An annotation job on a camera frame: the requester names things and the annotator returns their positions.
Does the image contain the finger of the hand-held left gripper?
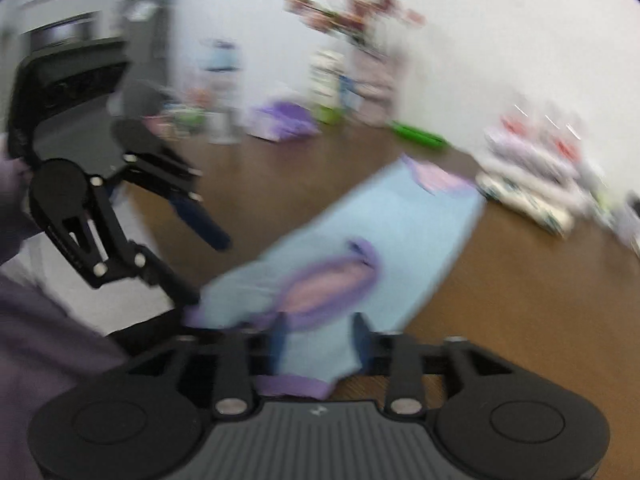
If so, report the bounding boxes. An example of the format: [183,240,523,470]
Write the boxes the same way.
[114,122,233,253]
[49,176,202,309]

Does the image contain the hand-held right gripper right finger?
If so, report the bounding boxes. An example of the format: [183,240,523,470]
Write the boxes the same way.
[352,312,517,418]

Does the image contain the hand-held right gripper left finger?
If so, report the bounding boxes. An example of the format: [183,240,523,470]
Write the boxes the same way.
[126,312,288,419]

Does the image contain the pink blue purple mesh shirt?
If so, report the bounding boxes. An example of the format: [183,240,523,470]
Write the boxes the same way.
[182,155,488,398]

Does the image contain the person's left forearm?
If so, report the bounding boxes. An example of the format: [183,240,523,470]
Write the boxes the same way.
[0,152,43,262]

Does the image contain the blurred colourful small items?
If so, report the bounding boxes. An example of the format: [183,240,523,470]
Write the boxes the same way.
[142,87,209,139]

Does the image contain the purple tissue pack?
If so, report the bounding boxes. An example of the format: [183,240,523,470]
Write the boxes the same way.
[246,100,322,144]

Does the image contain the person's purple grey top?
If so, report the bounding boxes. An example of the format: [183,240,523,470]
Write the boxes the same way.
[0,275,130,480]

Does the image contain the green cardboard box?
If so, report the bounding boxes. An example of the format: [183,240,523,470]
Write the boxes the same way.
[312,104,347,127]

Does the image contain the grey cabinet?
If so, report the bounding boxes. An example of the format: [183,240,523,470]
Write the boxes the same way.
[0,0,177,111]

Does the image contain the white milk carton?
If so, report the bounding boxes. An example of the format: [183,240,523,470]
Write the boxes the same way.
[307,49,349,111]

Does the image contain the folded cream teal-flower cloth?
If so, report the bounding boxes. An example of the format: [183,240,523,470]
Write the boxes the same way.
[474,172,577,239]

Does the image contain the green oblong case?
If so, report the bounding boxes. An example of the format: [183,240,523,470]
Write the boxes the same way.
[389,119,449,152]

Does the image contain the folded white cloth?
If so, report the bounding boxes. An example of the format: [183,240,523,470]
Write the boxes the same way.
[486,157,598,206]

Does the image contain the folded pink floral cloth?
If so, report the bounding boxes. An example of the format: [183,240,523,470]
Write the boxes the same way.
[484,129,603,173]

